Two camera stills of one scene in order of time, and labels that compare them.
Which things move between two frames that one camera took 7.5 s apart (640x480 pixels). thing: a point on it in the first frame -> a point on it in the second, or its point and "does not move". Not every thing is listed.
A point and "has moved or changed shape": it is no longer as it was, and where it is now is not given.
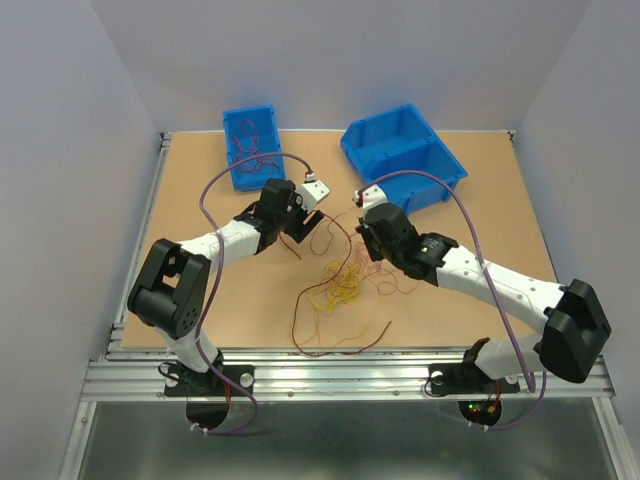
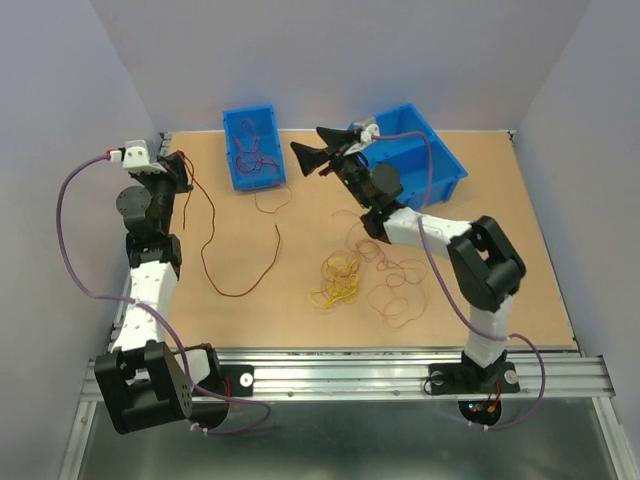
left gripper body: x=293 y=218 -> x=163 y=187
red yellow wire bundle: x=338 y=287 has moved or changed shape
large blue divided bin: x=399 y=140 does not move
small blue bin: x=252 y=131 does not move
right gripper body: x=375 y=250 -> x=352 y=170
